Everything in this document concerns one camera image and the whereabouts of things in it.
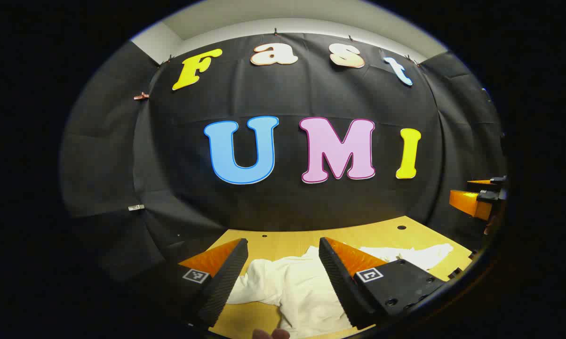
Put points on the silver clip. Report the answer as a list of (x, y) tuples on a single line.
[(136, 207)]

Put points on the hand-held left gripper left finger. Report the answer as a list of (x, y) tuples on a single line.
[(226, 282)]

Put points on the copper clip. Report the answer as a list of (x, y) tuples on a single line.
[(141, 96)]

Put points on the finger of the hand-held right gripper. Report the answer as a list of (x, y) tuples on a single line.
[(468, 202), (497, 180)]

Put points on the cream sweatshirt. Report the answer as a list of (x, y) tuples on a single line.
[(297, 287)]

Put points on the black backdrop cloth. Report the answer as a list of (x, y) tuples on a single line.
[(282, 207)]

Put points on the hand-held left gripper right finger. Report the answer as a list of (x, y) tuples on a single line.
[(341, 287)]

